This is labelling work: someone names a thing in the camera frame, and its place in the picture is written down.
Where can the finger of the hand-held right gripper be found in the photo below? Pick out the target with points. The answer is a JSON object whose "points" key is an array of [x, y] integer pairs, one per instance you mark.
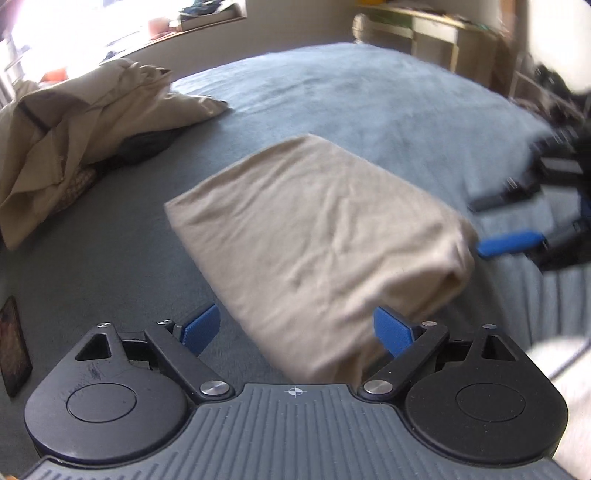
{"points": [[508, 243], [512, 194]]}

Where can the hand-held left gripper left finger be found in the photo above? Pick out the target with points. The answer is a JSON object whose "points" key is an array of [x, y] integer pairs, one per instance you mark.
{"points": [[201, 327]]}

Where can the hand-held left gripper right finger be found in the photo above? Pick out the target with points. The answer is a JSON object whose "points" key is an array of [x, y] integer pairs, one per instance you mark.
{"points": [[392, 330]]}

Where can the beige pants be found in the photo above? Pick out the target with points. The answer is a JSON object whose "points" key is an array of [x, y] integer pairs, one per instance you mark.
{"points": [[314, 240]]}

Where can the grey blue blanket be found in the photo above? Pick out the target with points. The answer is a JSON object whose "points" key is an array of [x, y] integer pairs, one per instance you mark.
{"points": [[369, 101]]}

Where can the white fluffy clothing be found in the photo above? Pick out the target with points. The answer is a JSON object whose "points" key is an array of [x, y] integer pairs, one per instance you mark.
{"points": [[568, 406]]}

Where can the cream desk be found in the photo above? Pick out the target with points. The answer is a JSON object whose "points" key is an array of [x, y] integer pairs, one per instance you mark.
{"points": [[438, 37]]}

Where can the pink checkered garment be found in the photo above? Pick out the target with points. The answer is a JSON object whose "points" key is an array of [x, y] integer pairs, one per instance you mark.
{"points": [[74, 189]]}

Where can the black smartphone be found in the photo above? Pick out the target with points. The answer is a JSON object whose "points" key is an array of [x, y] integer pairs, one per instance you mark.
{"points": [[14, 346]]}

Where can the dark grey garment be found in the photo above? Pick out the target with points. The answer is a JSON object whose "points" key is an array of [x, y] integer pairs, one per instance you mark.
{"points": [[138, 145]]}

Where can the cream bedpost finial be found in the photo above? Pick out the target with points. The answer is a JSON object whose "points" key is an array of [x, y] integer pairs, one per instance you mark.
{"points": [[360, 27]]}

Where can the beige jacket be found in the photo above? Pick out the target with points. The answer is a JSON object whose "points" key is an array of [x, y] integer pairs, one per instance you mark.
{"points": [[92, 106]]}

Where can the orange bag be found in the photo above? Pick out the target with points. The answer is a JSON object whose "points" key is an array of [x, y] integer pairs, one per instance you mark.
{"points": [[53, 76]]}

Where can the white pink pot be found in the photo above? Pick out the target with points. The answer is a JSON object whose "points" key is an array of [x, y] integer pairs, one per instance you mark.
{"points": [[158, 26]]}

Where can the cardboard box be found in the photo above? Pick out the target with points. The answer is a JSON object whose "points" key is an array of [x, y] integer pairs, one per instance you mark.
{"points": [[207, 16]]}

